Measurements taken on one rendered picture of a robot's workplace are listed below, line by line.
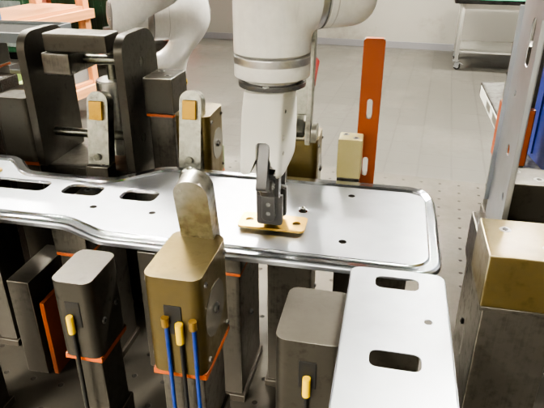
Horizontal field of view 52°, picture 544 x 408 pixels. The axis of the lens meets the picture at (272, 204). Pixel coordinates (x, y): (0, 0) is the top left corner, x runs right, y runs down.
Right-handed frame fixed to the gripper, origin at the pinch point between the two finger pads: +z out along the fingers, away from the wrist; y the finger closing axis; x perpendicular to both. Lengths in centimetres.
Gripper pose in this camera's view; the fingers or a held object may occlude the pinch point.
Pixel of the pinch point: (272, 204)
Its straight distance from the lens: 68.8
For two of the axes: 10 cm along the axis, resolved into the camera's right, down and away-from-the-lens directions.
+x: 9.8, 1.0, -1.9
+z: 0.0, 8.9, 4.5
